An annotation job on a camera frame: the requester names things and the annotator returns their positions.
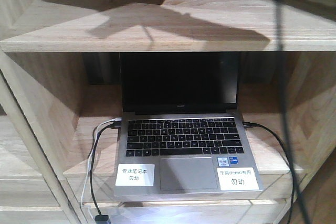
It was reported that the silver laptop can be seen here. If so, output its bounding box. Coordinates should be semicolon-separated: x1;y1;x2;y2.
114;52;263;197

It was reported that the black laptop cable right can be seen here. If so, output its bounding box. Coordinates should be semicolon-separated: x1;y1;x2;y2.
242;121;295;224

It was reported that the grey usb hub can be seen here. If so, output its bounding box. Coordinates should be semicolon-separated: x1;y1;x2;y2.
94;215;111;224

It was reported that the black laptop cable left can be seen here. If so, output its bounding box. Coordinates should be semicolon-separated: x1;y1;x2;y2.
88;123;122;217

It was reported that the white laptop cable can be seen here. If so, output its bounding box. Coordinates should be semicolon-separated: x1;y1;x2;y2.
80;117;122;219

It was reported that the black laptop cable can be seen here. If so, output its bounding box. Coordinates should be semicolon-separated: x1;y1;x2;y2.
88;123;122;217
242;121;295;224

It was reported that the wooden desk shelf unit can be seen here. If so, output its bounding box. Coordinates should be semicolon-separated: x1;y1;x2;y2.
1;0;335;223

